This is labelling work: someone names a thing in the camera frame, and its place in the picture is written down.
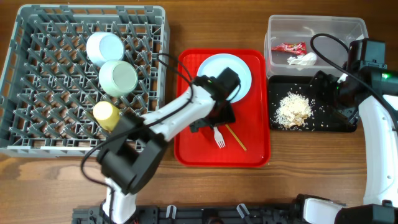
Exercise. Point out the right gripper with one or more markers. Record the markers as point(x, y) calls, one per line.
point(351, 115)

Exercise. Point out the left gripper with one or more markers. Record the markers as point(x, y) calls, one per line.
point(227, 115)

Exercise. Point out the wooden chopstick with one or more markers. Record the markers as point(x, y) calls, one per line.
point(236, 137)

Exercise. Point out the white plastic fork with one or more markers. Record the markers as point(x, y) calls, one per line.
point(218, 138)

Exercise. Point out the large light blue plate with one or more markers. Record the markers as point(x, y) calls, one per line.
point(214, 65)

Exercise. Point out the rice food waste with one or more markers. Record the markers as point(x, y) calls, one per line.
point(293, 111)

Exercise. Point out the white tissue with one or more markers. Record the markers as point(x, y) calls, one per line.
point(308, 59)

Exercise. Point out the red snack wrapper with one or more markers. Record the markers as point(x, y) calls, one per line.
point(296, 48)

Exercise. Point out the green bowl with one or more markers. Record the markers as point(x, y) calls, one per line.
point(118, 78)

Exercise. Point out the yellow cup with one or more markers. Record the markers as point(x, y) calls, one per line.
point(106, 114)

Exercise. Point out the small light blue bowl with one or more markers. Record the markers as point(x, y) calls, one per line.
point(102, 47)

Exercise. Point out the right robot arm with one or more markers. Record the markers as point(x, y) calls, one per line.
point(377, 107)

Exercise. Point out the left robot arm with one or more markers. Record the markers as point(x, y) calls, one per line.
point(131, 156)

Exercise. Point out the grey dishwasher rack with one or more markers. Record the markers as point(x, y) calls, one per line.
point(49, 86)

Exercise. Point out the red plastic tray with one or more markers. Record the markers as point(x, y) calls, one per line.
point(252, 119)

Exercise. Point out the black tray bin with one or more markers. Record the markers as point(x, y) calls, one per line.
point(279, 84)

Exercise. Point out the clear plastic bin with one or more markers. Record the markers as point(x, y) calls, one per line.
point(292, 29)

